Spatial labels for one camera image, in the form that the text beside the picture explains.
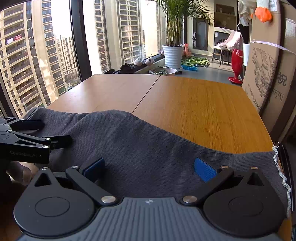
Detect hanging light clothes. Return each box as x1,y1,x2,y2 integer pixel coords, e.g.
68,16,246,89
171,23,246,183
237,0,256,32

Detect person's left hand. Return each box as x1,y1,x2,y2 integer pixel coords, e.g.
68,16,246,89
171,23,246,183
6,161,39,186

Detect white mesh strip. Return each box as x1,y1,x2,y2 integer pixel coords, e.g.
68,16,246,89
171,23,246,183
272,141,292,218

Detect dark window frame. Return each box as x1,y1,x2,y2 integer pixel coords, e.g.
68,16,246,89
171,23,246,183
0,0,167,121

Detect white plush toy orange feet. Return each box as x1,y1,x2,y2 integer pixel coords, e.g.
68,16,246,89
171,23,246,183
251,0,281,23

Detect large cardboard box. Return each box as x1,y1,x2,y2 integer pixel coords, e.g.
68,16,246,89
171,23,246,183
242,0,296,144

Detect beige shelf cabinet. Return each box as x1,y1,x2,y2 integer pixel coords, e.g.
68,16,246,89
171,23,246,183
214,0,238,45

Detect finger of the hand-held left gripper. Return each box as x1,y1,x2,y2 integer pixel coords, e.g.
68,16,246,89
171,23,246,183
0,130,72,151
0,117,45,131

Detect white ribbed plant pot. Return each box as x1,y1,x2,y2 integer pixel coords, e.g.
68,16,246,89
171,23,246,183
148,0,214,69

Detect pink basin of greens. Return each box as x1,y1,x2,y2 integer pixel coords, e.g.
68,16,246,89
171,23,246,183
149,66,177,76

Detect dark glass cabinet door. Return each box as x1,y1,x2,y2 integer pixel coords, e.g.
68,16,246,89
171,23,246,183
192,17,208,51

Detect high-rise apartment buildings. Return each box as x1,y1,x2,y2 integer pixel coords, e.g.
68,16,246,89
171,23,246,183
0,0,162,116

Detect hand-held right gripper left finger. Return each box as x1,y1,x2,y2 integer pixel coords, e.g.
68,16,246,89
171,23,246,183
34,158,117,207

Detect wooden chair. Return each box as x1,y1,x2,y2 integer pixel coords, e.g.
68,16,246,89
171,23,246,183
211,45,233,67

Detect grey sweatshirt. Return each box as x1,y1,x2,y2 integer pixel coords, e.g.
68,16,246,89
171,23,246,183
10,107,289,218

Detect pile of green vegetables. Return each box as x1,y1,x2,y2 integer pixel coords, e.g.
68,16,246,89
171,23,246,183
181,57,211,67

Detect red vase-shaped floor stand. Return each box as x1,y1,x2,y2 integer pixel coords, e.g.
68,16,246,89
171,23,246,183
228,49,244,84

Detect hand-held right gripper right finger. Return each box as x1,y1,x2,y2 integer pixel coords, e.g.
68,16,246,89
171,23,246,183
180,158,265,207

